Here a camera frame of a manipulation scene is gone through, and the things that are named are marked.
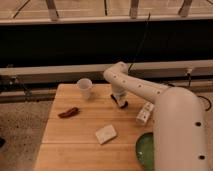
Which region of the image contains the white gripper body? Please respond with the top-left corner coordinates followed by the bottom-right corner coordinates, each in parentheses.
top-left (111, 84), bottom-right (127, 101)

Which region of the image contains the black eraser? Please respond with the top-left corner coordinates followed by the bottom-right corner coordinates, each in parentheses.
top-left (111, 95), bottom-right (128, 109)

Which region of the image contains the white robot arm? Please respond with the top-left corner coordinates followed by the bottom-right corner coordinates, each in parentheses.
top-left (103, 62), bottom-right (210, 171)

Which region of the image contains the white small box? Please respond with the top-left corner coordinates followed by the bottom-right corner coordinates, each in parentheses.
top-left (136, 102), bottom-right (154, 125)

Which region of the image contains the white plastic cup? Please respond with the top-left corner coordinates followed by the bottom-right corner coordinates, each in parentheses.
top-left (77, 78), bottom-right (92, 100)

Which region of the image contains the white sponge block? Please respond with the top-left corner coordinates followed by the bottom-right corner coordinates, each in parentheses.
top-left (95, 125), bottom-right (117, 144)

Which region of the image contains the brown sausage toy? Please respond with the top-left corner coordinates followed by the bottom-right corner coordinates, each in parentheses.
top-left (58, 107), bottom-right (79, 118)

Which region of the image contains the green plate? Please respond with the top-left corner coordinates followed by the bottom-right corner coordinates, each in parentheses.
top-left (135, 132), bottom-right (154, 171)

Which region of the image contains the black floor cable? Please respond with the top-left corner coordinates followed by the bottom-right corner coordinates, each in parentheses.
top-left (196, 95), bottom-right (213, 112)

